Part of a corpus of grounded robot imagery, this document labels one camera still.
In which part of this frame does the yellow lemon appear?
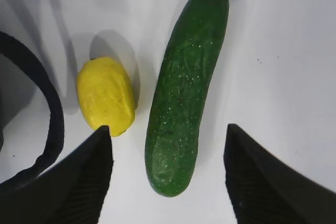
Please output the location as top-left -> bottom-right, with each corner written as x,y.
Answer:
76,57 -> 135,137

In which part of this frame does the green cucumber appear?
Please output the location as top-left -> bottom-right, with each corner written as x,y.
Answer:
144,0 -> 229,197

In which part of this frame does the navy blue lunch bag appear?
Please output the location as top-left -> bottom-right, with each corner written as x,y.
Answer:
1,32 -> 65,191

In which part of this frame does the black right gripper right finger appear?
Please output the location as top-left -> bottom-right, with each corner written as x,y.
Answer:
223,124 -> 335,223

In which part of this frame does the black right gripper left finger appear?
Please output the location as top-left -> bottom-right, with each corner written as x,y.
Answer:
1,126 -> 113,223

